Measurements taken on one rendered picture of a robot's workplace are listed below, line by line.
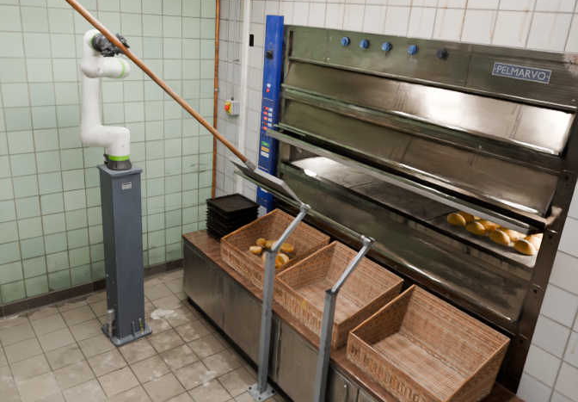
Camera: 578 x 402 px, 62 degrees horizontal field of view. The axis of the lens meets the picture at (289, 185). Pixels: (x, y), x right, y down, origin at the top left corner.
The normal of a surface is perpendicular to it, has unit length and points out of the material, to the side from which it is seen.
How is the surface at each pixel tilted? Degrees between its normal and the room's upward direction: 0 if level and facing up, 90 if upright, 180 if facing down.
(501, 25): 90
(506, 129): 70
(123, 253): 90
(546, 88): 90
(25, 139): 90
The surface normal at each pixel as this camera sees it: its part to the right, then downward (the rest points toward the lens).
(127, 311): 0.67, 0.29
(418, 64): -0.78, 0.15
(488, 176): -0.71, -0.19
